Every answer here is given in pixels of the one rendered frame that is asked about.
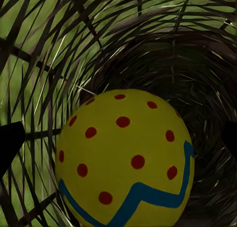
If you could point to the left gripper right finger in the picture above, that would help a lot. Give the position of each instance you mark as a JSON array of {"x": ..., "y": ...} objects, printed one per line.
[{"x": 229, "y": 137}]

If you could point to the easter egg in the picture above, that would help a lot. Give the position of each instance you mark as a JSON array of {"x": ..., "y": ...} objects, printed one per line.
[{"x": 125, "y": 158}]

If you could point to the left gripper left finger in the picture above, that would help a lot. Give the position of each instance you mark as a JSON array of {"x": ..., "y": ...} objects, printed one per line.
[{"x": 12, "y": 137}]

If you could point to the wicker basket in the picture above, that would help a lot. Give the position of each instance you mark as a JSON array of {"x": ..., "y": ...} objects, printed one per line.
[{"x": 120, "y": 50}]

